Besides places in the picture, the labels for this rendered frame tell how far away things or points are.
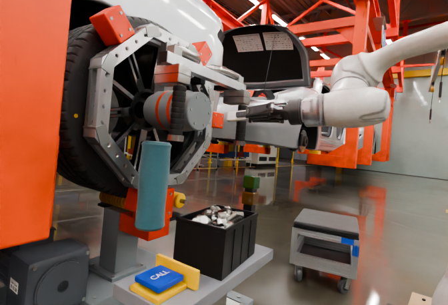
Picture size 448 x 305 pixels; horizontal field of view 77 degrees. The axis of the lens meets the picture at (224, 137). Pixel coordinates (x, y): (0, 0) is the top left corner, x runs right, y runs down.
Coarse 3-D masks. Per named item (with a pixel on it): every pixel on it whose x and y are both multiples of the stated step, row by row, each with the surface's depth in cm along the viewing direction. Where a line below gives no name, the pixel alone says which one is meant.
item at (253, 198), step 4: (244, 192) 87; (248, 192) 86; (252, 192) 86; (256, 192) 87; (244, 196) 87; (248, 196) 86; (252, 196) 85; (256, 196) 87; (244, 200) 86; (248, 200) 86; (252, 200) 85; (256, 200) 87; (248, 204) 86; (252, 204) 85
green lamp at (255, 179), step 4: (244, 176) 87; (248, 176) 86; (252, 176) 86; (256, 176) 86; (244, 180) 87; (248, 180) 86; (252, 180) 85; (256, 180) 86; (244, 184) 87; (248, 184) 86; (252, 184) 85; (256, 184) 86; (252, 188) 85; (256, 188) 87
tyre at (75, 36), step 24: (144, 24) 99; (72, 48) 81; (96, 48) 85; (72, 72) 79; (72, 96) 80; (72, 120) 80; (72, 144) 81; (72, 168) 87; (96, 168) 87; (120, 192) 96
